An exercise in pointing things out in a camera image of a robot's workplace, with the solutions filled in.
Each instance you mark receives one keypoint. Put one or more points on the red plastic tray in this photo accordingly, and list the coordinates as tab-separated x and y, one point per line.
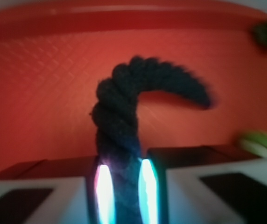
53	55

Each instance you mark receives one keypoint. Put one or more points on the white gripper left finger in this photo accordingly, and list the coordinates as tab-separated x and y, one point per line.
64	191

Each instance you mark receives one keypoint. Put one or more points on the yellow green plush toy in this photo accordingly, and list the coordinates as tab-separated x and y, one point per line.
254	142

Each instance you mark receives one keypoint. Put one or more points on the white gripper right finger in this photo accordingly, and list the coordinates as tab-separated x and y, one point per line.
203	185

